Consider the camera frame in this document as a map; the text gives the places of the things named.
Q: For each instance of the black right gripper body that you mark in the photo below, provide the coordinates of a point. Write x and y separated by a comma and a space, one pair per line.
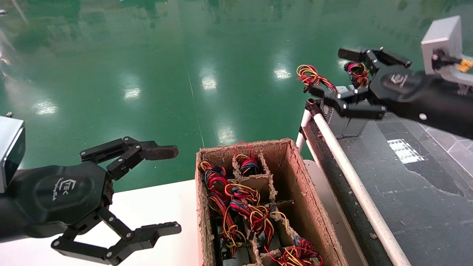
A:
399, 87

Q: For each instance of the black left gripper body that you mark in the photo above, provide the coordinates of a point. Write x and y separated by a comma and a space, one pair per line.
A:
63, 192

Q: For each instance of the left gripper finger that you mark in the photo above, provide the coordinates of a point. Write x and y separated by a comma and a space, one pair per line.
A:
151, 233
160, 152

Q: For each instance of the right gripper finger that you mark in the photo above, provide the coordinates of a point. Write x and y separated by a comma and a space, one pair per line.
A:
358, 110
388, 59

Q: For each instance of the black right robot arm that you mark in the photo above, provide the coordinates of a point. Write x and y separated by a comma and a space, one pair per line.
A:
447, 107

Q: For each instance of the black pipe elbow connector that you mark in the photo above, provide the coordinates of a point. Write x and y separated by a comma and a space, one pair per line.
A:
313, 106

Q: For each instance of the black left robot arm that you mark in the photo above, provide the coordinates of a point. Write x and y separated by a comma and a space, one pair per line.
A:
7, 221

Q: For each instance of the clear acrylic divider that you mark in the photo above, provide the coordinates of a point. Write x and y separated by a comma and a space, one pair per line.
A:
462, 151

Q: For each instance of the dark conveyor belt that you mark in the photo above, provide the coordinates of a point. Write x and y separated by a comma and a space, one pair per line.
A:
414, 199

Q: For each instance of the brown cardboard divider box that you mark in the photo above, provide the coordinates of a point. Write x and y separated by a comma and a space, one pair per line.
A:
306, 207

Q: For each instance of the short white frame pipe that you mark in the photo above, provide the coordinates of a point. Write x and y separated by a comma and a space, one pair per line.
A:
306, 119

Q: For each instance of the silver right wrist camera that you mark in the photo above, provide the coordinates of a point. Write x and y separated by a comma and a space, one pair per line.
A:
441, 37

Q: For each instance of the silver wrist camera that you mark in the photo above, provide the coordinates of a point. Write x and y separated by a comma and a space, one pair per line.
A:
441, 37
9, 147

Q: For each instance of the black conveyor side rail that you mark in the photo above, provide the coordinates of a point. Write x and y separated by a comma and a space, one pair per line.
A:
334, 173

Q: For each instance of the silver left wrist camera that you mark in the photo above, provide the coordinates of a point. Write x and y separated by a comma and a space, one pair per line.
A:
9, 147

